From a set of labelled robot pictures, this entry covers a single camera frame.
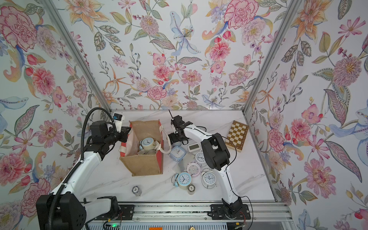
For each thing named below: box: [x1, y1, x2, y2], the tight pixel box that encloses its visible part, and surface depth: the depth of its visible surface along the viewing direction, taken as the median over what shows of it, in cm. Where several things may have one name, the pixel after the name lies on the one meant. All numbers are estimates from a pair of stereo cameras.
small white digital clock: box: [187, 142, 201, 153], surface depth 98 cm
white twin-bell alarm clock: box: [201, 167, 218, 189], surface depth 83 cm
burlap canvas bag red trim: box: [118, 119, 173, 177], surface depth 86 cm
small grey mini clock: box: [131, 185, 143, 197], surface depth 78 cm
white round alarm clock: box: [195, 151, 208, 167], surface depth 92 cm
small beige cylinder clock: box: [187, 184, 196, 196], surface depth 78 cm
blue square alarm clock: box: [169, 146, 186, 162], surface depth 95 cm
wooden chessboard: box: [225, 120, 250, 153], surface depth 106 cm
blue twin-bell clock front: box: [171, 172, 193, 190], surface depth 83 cm
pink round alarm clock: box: [186, 161, 201, 178], surface depth 88 cm
